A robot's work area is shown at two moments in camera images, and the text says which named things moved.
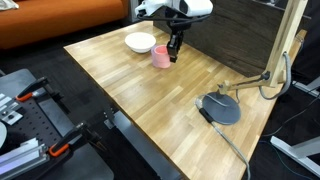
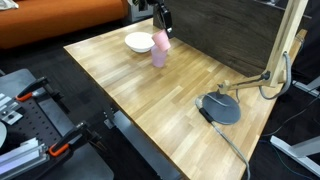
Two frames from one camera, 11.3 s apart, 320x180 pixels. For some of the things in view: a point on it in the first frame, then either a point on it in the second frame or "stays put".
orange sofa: [39, 22] stays put
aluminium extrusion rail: [29, 155] stays put
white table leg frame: [300, 152] stays put
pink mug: [160, 56] -> [161, 40]
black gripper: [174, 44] -> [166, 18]
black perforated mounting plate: [34, 124] stays put
